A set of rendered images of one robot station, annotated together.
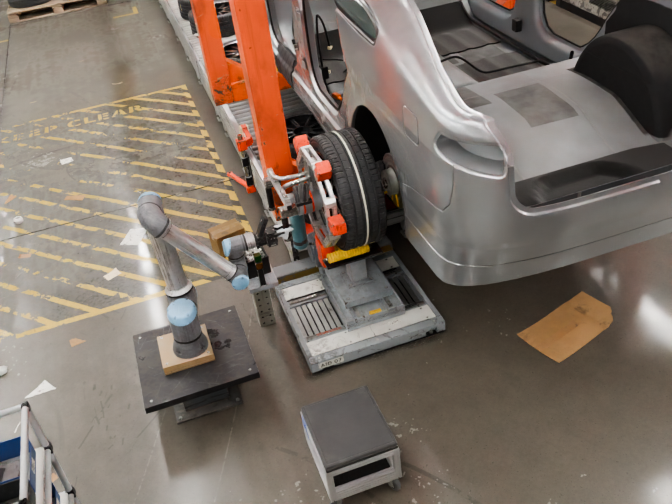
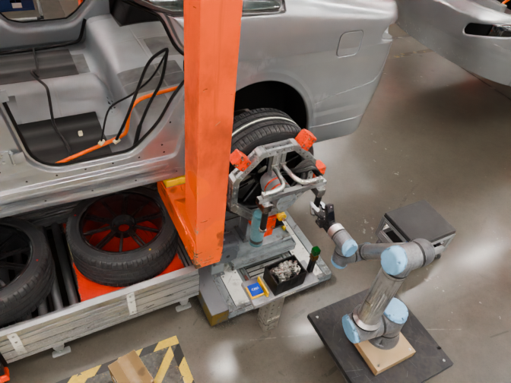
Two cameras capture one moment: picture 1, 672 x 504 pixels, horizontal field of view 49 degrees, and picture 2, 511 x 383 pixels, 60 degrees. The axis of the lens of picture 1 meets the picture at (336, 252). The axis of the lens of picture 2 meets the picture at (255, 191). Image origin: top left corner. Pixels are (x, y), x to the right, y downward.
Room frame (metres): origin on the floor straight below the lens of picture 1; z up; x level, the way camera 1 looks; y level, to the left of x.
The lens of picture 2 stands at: (4.19, 1.83, 2.57)
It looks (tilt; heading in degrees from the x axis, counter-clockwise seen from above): 44 degrees down; 251
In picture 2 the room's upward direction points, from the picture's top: 8 degrees clockwise
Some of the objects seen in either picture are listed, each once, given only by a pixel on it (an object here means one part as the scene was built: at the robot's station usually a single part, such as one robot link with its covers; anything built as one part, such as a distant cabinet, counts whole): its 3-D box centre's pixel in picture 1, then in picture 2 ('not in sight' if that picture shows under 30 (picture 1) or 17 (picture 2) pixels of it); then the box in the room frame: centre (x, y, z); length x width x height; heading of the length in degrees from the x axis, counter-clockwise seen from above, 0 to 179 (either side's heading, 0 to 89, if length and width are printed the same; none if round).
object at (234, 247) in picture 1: (234, 245); (344, 242); (3.21, 0.52, 0.80); 0.12 x 0.09 x 0.10; 104
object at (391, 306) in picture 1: (361, 293); (253, 237); (3.50, -0.12, 0.13); 0.50 x 0.36 x 0.10; 14
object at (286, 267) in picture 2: (253, 258); (284, 274); (3.49, 0.48, 0.51); 0.20 x 0.14 x 0.13; 17
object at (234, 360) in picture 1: (199, 372); (371, 349); (2.99, 0.84, 0.15); 0.60 x 0.60 x 0.30; 14
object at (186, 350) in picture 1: (189, 339); (384, 329); (2.99, 0.84, 0.40); 0.19 x 0.19 x 0.10
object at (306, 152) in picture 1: (317, 197); (271, 182); (3.51, 0.06, 0.85); 0.54 x 0.07 x 0.54; 14
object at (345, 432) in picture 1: (349, 447); (413, 236); (2.31, 0.07, 0.17); 0.43 x 0.36 x 0.34; 14
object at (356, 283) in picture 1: (355, 264); (249, 222); (3.55, -0.11, 0.32); 0.40 x 0.30 x 0.28; 14
